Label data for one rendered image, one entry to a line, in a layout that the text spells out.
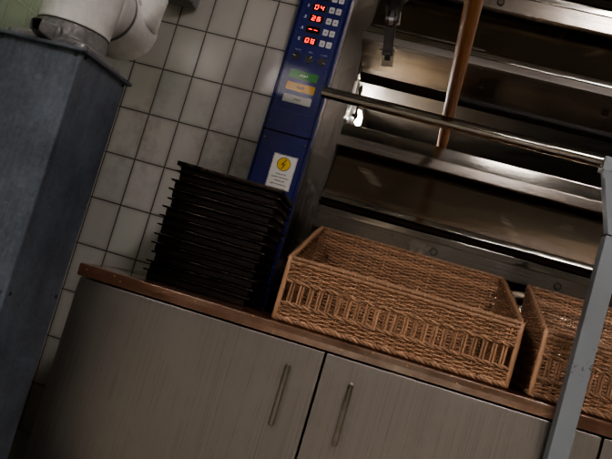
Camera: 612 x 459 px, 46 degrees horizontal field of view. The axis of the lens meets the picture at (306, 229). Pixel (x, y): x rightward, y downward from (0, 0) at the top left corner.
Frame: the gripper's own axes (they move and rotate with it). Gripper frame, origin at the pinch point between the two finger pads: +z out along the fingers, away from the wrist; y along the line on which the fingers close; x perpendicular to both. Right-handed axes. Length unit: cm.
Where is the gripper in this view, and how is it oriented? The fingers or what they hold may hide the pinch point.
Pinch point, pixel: (391, 41)
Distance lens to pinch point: 191.9
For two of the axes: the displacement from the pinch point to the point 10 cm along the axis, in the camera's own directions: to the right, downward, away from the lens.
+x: 9.8, 1.5, -1.2
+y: -1.8, 8.9, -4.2
